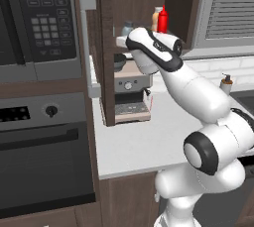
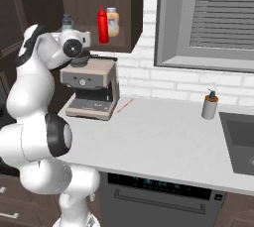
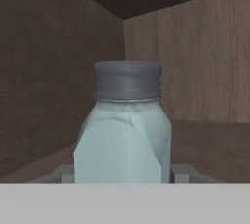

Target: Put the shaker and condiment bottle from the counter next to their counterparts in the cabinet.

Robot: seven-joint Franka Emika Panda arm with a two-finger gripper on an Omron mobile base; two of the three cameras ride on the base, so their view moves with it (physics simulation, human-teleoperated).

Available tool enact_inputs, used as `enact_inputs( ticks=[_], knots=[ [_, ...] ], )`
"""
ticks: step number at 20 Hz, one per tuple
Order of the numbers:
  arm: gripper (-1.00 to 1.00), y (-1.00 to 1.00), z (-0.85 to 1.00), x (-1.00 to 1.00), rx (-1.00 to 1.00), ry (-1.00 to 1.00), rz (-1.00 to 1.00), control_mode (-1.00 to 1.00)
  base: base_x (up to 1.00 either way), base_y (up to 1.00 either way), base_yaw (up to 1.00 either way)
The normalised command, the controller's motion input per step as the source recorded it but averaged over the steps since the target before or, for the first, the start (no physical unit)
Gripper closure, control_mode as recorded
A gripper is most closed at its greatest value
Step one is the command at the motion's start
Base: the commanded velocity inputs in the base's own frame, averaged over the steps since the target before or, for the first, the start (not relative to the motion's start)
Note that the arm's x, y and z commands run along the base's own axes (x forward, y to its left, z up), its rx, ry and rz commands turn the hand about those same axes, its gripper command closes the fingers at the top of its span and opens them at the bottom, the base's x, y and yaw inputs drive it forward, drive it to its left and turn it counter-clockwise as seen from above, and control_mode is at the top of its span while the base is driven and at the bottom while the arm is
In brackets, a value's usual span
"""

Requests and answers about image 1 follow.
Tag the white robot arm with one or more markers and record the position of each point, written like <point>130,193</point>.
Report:
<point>198,92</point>

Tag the grey window blinds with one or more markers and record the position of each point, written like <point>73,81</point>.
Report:
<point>228,6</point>

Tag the black oven knob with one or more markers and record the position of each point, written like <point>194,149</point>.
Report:
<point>51,110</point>

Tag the silver coffee machine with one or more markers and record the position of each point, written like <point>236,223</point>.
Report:
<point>130,95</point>

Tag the brown base cabinet door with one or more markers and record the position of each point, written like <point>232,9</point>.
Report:
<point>129,201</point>

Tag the dark sink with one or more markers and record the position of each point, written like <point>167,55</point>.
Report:
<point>244,100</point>

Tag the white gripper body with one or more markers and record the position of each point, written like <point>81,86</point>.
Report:
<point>121,41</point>

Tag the brown wooden cabinet door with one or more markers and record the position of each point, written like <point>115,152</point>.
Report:
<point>107,56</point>

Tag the red condiment bottle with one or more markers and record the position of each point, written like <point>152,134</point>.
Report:
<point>162,19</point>

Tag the tan condiment bottle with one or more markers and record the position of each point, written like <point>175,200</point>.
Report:
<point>154,19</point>

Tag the white soap dispenser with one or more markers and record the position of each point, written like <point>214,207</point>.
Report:
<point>227,84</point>

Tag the white red-edged carton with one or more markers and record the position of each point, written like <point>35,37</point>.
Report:
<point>149,100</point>

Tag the black and grey microwave oven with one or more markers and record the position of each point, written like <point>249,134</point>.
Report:
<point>39,22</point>

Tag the grey shaker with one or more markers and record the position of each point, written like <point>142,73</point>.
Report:
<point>127,28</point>

